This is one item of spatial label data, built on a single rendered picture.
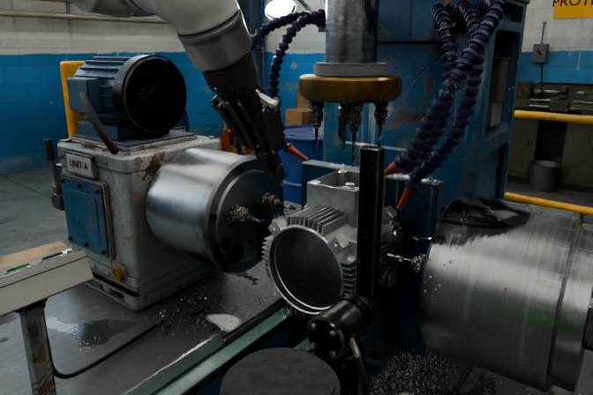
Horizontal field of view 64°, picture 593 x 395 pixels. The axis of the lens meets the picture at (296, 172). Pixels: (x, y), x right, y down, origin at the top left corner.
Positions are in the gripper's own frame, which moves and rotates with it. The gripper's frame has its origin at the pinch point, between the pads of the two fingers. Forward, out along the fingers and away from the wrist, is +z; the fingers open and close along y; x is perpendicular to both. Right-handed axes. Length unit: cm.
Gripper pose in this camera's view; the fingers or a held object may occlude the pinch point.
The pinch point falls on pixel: (272, 166)
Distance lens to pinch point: 78.7
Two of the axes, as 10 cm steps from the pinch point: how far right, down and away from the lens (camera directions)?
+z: 3.0, 7.4, 6.0
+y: -8.0, -1.6, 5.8
